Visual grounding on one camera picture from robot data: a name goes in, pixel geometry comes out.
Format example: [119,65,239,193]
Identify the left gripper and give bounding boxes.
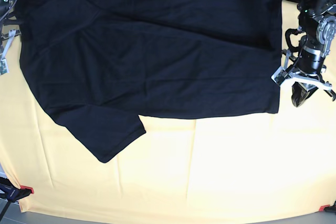
[281,47,335,108]

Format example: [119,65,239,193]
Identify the dark navy T-shirt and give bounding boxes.
[15,0,282,163]

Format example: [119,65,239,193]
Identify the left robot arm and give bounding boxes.
[272,0,335,107]

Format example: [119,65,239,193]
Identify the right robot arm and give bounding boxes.
[1,0,20,60]

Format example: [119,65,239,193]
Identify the yellow table cloth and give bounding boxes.
[0,0,336,216]

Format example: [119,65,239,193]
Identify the right red-tipped table clamp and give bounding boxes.
[319,201,336,214]

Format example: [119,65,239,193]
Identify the red-tipped table clamp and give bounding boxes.
[1,177,34,202]
[319,201,336,214]

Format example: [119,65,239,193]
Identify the left red-tipped table clamp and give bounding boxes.
[1,177,34,202]

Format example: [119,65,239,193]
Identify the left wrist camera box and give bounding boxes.
[271,66,288,86]

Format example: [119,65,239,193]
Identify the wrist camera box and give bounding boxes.
[0,58,9,75]
[271,66,288,86]

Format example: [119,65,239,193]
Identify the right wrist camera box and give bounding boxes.
[0,58,9,75]

